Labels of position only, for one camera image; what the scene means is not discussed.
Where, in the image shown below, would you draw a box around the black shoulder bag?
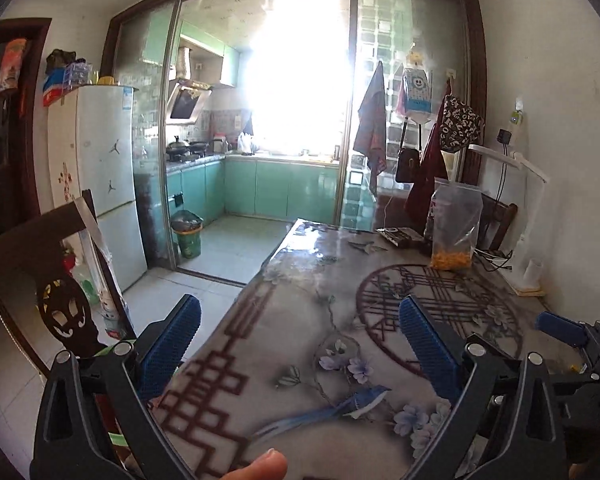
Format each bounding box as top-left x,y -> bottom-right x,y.
394,120 -> 420,184

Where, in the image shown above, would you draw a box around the green kitchen trash bin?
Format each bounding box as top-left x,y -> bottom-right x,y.
170,210 -> 204,259

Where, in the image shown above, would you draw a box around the teal kitchen cabinets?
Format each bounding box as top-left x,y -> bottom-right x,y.
166,155 -> 339,224

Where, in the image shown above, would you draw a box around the person's left hand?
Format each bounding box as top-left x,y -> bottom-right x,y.
221,448 -> 288,480

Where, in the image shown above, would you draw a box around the white desk lamp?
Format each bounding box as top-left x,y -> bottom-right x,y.
467,143 -> 552,297

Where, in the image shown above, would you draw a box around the carved wooden chair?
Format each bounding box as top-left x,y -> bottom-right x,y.
0,190 -> 136,378

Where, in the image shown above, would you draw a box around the dark snack packet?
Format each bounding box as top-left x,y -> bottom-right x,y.
376,228 -> 425,249

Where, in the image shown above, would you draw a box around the clear zip bag orange snacks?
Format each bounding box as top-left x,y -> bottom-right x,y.
430,179 -> 483,271

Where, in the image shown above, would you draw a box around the hanging plaid cloth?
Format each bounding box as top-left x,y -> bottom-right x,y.
353,61 -> 387,196

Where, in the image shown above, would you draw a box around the black patterned hanging bag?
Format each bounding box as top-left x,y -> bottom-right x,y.
438,94 -> 483,153

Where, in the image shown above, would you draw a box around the white refrigerator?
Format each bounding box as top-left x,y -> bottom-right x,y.
47,86 -> 147,290

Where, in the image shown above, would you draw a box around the black range hood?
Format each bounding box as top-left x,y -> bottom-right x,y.
166,79 -> 213,125

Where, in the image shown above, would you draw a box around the wooden chair by wall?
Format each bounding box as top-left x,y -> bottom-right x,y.
477,194 -> 518,252

